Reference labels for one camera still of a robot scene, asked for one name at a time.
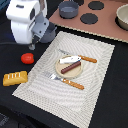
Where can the white blue fish toy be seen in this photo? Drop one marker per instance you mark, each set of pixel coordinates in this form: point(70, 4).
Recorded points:
point(69, 59)

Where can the red tomato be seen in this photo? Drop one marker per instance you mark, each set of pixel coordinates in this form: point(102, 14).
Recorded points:
point(27, 58)

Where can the yellow bread loaf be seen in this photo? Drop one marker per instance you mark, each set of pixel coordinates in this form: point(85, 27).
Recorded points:
point(15, 78)

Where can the grey saucepan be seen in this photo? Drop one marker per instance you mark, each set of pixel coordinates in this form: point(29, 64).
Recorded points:
point(68, 9)

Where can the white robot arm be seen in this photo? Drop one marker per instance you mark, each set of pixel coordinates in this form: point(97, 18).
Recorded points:
point(29, 24)

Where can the brown sausage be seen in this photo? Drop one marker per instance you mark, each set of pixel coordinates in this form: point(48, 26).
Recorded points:
point(70, 67)

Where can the round wooden plate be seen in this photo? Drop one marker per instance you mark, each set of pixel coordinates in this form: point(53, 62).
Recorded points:
point(70, 74)

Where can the beige woven placemat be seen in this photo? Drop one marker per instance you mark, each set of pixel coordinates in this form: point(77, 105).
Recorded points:
point(69, 103)

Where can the brown toy stove top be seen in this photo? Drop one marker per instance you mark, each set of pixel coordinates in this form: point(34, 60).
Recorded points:
point(104, 27)

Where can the beige bowl on stove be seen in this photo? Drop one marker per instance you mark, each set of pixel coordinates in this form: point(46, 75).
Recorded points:
point(122, 16)

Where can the fork with orange handle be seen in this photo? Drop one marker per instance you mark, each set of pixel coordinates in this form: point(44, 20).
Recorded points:
point(66, 81)

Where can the knife with orange handle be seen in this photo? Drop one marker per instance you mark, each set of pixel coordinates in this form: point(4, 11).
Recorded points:
point(81, 56)

